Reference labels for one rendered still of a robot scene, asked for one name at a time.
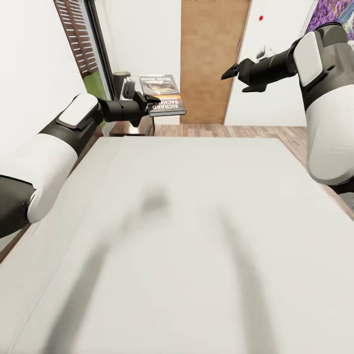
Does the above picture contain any hardback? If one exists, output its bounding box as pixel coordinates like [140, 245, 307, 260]
[139, 74, 187, 118]

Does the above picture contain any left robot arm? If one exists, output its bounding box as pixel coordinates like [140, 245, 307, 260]
[0, 76, 161, 252]

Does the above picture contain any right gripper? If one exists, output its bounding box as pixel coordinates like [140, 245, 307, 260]
[221, 55, 276, 93]

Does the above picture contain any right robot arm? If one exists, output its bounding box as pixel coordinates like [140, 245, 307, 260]
[221, 22, 354, 212]

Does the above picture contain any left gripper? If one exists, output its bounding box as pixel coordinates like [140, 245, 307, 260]
[118, 91, 161, 127]

